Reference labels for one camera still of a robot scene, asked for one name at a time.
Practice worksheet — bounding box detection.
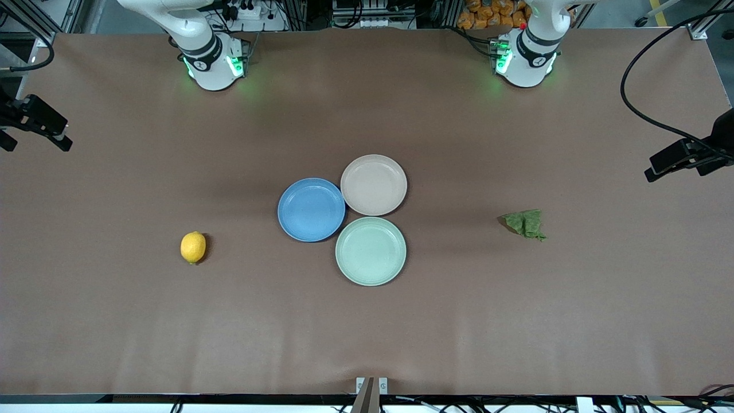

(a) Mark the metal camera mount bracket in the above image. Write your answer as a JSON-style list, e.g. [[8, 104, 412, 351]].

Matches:
[[351, 376, 389, 413]]

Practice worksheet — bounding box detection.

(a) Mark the beige plate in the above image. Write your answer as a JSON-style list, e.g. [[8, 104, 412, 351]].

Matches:
[[340, 154, 408, 217]]

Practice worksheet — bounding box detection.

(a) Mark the white power strip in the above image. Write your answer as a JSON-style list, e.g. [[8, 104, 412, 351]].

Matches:
[[220, 0, 263, 21]]

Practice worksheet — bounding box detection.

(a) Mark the yellow lemon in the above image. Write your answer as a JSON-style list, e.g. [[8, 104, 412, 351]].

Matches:
[[180, 231, 207, 265]]

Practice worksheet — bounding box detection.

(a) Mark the green lettuce leaf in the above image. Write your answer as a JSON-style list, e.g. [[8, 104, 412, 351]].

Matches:
[[498, 209, 548, 242]]

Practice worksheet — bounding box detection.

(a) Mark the brown table cover sheet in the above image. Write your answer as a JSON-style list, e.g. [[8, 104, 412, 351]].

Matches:
[[0, 28, 734, 397]]

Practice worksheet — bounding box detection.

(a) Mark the aluminium frame corner bracket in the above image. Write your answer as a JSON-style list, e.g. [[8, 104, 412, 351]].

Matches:
[[687, 8, 724, 41]]

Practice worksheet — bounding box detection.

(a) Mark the blue plate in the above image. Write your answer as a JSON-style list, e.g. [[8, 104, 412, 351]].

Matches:
[[278, 177, 346, 243]]

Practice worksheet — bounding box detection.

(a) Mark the orange snack bags pile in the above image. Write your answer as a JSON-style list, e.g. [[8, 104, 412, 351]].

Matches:
[[457, 0, 532, 30]]

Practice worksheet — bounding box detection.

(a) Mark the light green plate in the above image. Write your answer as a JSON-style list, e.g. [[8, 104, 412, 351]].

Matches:
[[335, 216, 407, 287]]

